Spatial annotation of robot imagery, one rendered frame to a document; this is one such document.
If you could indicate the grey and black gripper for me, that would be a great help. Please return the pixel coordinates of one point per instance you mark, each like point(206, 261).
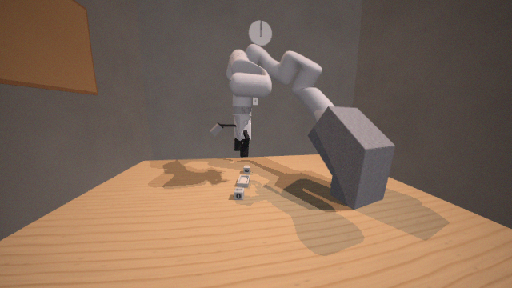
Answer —
point(242, 133)

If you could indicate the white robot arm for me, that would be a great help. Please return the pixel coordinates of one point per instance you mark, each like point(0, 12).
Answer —
point(242, 72)

